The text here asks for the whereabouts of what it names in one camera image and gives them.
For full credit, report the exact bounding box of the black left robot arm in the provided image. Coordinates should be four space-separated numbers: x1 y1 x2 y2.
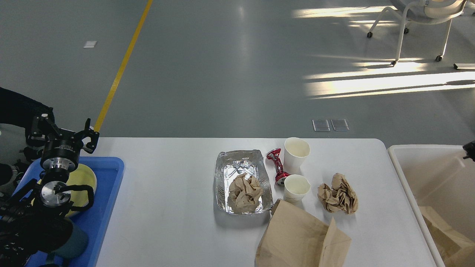
1 114 99 267

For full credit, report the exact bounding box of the crushed red can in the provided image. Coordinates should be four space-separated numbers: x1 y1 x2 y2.
266 148 290 187

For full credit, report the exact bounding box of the large brown paper bag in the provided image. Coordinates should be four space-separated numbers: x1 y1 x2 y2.
255 199 352 267

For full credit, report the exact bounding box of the blue plastic tray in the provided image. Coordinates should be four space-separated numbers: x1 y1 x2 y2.
15 156 124 267

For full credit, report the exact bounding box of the aluminium foil tray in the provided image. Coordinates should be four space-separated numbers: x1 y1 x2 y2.
215 150 273 215

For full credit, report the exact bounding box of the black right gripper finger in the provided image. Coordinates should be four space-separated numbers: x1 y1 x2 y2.
462 141 475 162

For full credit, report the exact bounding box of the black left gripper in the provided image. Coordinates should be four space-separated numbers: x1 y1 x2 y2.
27 114 100 170

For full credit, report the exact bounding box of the brown paper ball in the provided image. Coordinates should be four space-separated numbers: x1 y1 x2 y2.
317 173 358 214

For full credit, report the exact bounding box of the white plastic bin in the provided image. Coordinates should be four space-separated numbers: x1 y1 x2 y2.
388 144 475 267

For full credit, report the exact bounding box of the yellow plate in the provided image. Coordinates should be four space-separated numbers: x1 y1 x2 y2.
32 163 98 218

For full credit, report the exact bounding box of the dark green mug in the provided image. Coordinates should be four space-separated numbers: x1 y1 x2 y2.
44 218 89 267

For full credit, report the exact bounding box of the white paper cup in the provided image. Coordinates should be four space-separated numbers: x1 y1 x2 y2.
284 137 311 174
284 174 311 203

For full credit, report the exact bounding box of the white paper cup front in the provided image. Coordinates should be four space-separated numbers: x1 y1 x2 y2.
284 174 311 203

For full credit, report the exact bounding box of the small grey floor plate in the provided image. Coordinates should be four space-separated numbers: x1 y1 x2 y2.
312 119 331 132

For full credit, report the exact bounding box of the crumpled brown paper in tray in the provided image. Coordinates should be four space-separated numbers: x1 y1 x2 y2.
229 174 263 208

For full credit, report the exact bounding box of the white rolling chair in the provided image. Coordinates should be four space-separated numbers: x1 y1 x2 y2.
367 0 468 67

